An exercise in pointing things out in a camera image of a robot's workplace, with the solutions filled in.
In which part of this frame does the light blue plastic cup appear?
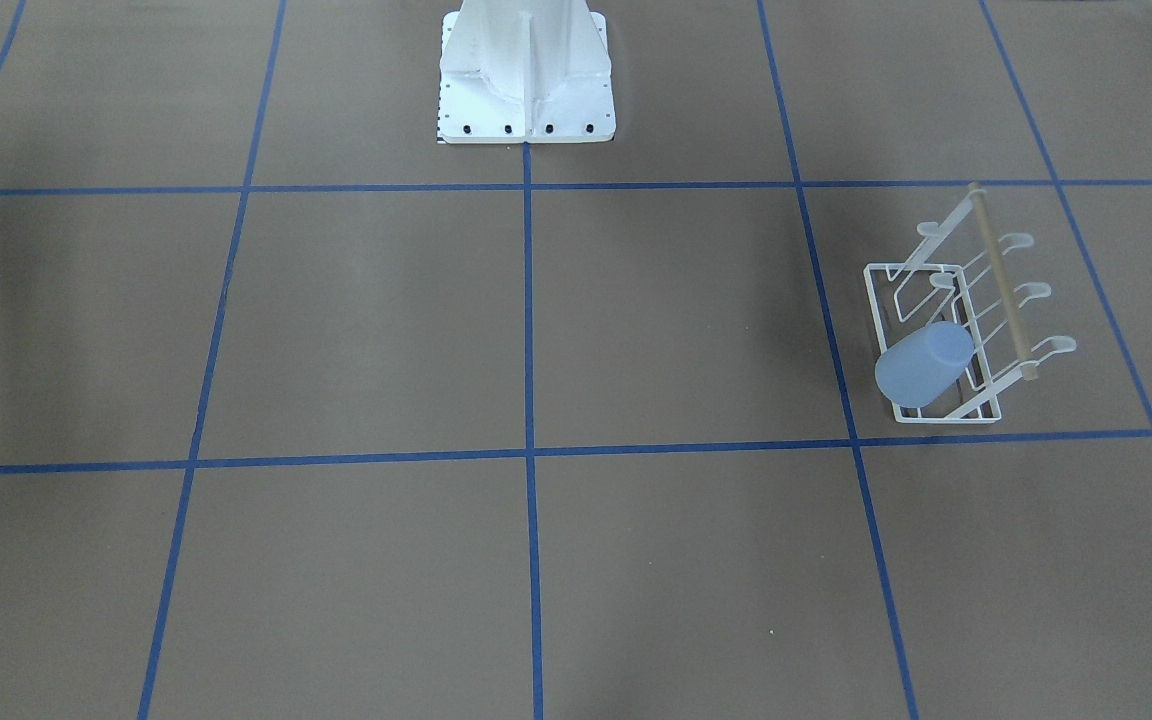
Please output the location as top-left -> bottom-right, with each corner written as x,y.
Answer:
874,323 -> 975,409

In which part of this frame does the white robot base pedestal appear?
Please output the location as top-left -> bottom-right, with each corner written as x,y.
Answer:
435,1 -> 617,145

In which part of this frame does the white wire cup holder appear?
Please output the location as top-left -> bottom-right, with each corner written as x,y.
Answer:
861,182 -> 1078,425

